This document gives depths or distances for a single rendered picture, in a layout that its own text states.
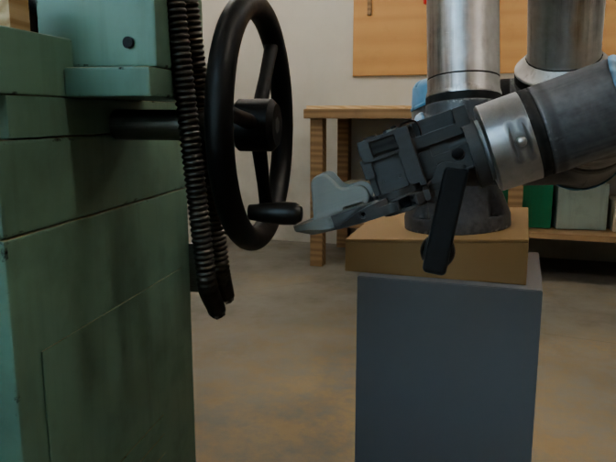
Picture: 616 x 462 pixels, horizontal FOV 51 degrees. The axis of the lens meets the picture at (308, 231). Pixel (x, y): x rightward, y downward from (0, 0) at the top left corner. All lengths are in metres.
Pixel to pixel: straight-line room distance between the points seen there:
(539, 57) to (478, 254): 0.32
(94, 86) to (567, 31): 0.68
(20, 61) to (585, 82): 0.52
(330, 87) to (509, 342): 3.12
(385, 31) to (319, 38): 0.42
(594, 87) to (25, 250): 0.55
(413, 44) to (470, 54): 3.16
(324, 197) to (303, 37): 3.49
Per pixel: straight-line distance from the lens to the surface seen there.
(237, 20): 0.66
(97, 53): 0.73
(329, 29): 4.09
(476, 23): 0.79
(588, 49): 1.08
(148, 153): 0.89
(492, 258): 1.09
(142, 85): 0.68
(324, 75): 4.07
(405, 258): 1.10
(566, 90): 0.65
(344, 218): 0.65
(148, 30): 0.70
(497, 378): 1.12
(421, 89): 1.14
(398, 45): 3.95
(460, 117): 0.65
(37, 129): 0.68
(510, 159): 0.64
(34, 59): 0.68
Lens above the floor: 0.82
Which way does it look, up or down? 10 degrees down
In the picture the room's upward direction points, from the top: straight up
